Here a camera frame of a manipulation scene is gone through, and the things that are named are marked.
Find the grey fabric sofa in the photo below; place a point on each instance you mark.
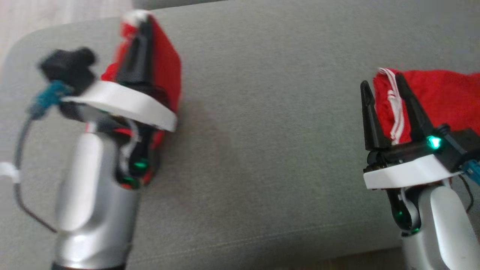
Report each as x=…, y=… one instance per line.
x=262, y=131

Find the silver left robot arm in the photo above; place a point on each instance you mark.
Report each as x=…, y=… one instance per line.
x=90, y=187

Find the crumpled red garment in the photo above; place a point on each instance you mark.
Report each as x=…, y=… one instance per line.
x=450, y=97

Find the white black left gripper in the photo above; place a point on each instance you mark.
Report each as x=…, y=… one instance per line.
x=123, y=99

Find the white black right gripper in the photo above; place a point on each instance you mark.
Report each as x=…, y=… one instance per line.
x=405, y=172

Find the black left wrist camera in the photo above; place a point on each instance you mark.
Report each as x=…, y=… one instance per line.
x=67, y=67

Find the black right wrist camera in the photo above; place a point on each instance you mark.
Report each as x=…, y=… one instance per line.
x=463, y=144

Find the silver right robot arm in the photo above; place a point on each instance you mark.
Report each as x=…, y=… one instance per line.
x=442, y=225

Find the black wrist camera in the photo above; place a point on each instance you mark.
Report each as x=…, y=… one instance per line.
x=67, y=67
x=463, y=144

